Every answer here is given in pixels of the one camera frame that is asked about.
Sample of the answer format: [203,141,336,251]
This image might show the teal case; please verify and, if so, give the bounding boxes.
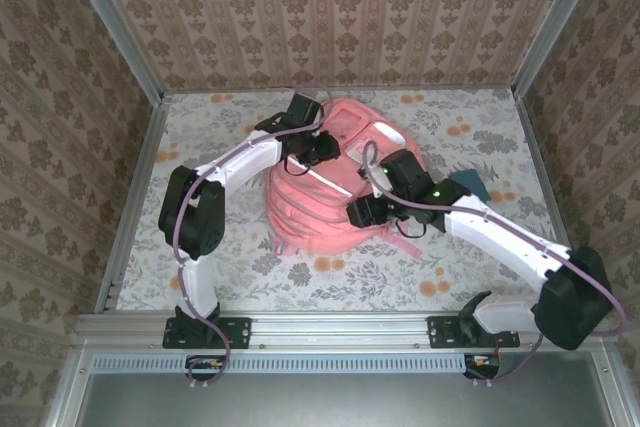
[448,169,492,202]

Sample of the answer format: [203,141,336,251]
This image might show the pink backpack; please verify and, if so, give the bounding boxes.
[264,96,426,258]

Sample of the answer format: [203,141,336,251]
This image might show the floral tablecloth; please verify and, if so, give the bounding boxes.
[115,88,577,313]

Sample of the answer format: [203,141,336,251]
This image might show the grey metal sheet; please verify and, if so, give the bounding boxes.
[47,350,639,427]

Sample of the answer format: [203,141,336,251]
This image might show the thin black right camera cable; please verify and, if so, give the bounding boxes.
[397,219,427,239]

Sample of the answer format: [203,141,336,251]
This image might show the aluminium right side rail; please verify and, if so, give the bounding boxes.
[512,89,592,312]

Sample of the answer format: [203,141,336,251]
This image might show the aluminium rail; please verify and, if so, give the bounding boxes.
[73,310,612,348]
[93,93,172,313]
[512,89,592,312]

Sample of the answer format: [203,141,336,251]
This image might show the aluminium left side rail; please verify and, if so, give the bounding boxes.
[93,93,172,313]

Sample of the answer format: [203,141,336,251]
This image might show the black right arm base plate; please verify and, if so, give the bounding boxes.
[427,315,521,350]

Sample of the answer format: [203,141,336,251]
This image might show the aluminium front rail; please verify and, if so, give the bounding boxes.
[73,310,612,348]

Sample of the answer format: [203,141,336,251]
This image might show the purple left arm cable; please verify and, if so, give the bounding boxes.
[172,84,334,391]

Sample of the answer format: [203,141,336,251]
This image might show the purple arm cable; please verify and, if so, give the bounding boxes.
[172,84,334,391]
[362,140,629,388]

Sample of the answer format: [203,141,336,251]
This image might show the cable port with connectors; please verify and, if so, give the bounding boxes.
[462,354,502,381]
[185,354,227,382]

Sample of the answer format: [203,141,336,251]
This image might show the slotted grey cable duct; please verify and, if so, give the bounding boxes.
[91,352,501,375]

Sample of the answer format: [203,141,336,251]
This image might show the aluminium left corner post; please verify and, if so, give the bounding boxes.
[57,0,167,104]

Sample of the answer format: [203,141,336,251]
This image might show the aluminium corner post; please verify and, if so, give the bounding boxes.
[57,0,167,104]
[512,0,610,98]

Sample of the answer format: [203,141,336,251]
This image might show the aluminium right corner post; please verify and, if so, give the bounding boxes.
[512,0,610,98]

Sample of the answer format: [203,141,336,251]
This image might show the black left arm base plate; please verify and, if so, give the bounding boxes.
[162,315,252,350]

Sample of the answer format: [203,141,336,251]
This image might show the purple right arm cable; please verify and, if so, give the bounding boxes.
[362,140,629,388]

